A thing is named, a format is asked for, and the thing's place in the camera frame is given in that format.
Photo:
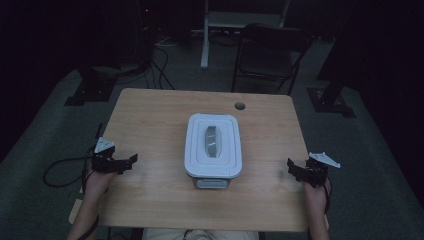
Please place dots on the clear plastic storage box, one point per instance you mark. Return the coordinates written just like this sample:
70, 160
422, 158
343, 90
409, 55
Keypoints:
211, 183

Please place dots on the white metal desk frame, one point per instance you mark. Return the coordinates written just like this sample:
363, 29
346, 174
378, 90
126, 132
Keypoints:
205, 40

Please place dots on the person's right hand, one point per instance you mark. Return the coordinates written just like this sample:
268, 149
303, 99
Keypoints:
316, 198

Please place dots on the black stand with base plate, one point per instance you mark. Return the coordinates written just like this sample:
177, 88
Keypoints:
91, 90
328, 103

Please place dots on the black folding chair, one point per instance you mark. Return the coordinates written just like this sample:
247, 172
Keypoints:
266, 53

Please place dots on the dark equipment tower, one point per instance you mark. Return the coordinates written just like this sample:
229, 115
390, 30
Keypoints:
145, 33

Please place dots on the white storage box lid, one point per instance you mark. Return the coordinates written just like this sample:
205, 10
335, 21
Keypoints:
196, 150

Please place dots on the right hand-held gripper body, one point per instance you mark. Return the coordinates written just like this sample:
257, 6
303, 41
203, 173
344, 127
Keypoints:
316, 175

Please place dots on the person's left hand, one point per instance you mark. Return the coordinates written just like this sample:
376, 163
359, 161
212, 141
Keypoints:
96, 183

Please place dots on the person's beige trousers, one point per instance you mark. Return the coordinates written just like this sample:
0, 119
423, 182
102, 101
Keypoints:
173, 235

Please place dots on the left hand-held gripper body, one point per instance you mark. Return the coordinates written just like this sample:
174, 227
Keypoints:
105, 163

